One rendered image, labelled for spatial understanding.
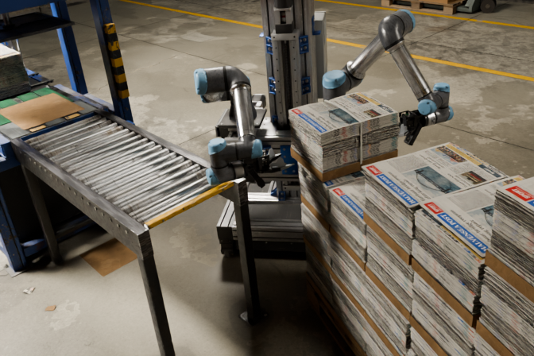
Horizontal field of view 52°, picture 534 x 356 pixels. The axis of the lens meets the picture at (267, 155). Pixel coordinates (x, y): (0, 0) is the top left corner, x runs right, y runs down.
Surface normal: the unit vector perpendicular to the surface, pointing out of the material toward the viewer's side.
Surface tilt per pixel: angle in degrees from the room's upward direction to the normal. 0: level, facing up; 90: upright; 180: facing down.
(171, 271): 0
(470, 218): 1
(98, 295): 0
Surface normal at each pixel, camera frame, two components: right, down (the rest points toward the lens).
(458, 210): -0.06, -0.88
